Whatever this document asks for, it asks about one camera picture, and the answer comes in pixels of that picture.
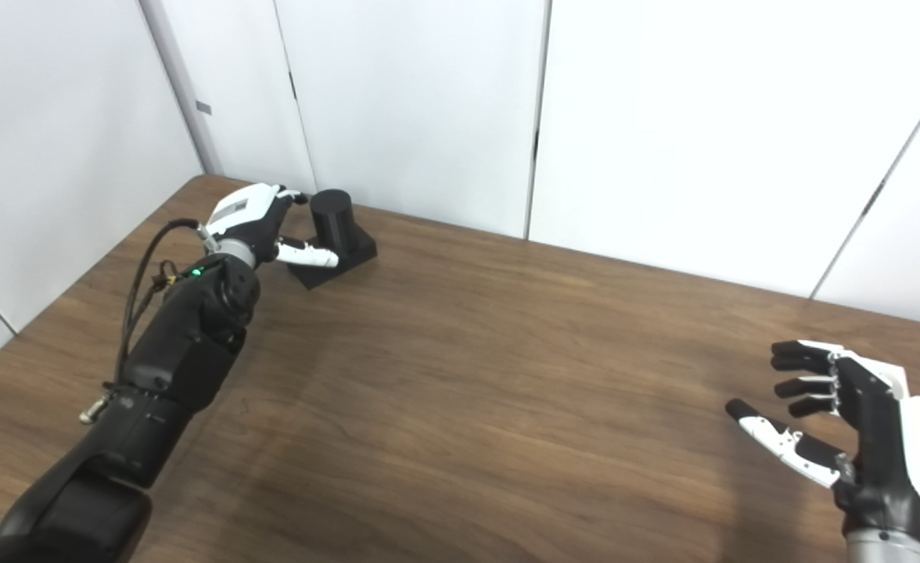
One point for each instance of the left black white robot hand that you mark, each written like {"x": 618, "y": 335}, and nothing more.
{"x": 253, "y": 219}

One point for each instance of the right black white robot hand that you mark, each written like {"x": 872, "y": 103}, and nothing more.
{"x": 882, "y": 453}

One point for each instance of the black peg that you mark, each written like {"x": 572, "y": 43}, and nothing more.
{"x": 333, "y": 223}

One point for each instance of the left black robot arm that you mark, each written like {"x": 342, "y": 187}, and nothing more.
{"x": 170, "y": 360}

